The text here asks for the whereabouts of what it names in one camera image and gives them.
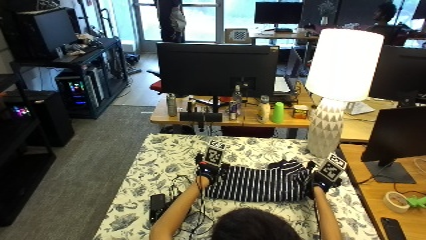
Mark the clear plastic bottle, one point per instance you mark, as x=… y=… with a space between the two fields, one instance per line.
x=237 y=98

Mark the black cabinet with lights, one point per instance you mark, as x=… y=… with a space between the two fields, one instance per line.
x=27 y=133

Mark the person's left hand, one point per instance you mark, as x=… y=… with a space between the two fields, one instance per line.
x=206 y=171

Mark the checkerboard calibration board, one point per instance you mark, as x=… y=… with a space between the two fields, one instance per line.
x=238 y=35

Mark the white marker cube left glove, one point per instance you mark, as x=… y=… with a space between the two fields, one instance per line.
x=214 y=154

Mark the red blue drink can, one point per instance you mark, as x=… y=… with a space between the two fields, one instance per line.
x=232 y=110

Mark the white marker cube glove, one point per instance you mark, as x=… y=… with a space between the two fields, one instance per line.
x=333 y=167
x=214 y=154

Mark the roll of beige tape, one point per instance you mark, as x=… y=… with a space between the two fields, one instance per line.
x=395 y=202

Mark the large black monitor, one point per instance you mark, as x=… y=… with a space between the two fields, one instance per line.
x=217 y=70

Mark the black smartphone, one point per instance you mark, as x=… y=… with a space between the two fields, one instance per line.
x=393 y=229

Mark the white marker cube right glove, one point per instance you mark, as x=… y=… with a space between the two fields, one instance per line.
x=333 y=167

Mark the black shelf unit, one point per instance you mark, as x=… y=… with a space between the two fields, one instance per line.
x=108 y=63

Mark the black bar device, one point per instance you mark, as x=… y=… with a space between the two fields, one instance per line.
x=200 y=116

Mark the black monitor with square stand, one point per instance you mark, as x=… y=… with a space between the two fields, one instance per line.
x=397 y=133

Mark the wooden side desk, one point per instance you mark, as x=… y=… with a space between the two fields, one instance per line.
x=390 y=213

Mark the computer tower with coloured lights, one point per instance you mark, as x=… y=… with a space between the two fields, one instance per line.
x=80 y=90

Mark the black rectangular box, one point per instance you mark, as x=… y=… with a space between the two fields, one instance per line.
x=157 y=207

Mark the white table lamp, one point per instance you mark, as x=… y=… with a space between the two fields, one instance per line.
x=344 y=63

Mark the person's right hand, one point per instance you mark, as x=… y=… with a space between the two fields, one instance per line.
x=322 y=182

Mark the black background monitor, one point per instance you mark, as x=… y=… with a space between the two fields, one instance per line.
x=278 y=12

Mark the blue floral tablecloth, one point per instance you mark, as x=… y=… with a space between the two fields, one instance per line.
x=146 y=173

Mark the red chair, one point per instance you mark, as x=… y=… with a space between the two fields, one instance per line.
x=154 y=85

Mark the black monitor behind lamp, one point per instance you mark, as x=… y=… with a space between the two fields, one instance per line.
x=399 y=73

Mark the black white striped garment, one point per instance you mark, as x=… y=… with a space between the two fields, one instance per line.
x=260 y=183

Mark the green plastic cup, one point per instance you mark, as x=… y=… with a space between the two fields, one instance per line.
x=278 y=112

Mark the green plastic object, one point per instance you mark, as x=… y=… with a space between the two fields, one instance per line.
x=417 y=202

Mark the large black case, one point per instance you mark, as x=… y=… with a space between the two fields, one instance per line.
x=47 y=33

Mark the grey metal can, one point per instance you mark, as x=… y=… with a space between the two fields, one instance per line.
x=172 y=105

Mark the yellow small box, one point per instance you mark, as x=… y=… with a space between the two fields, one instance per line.
x=300 y=112

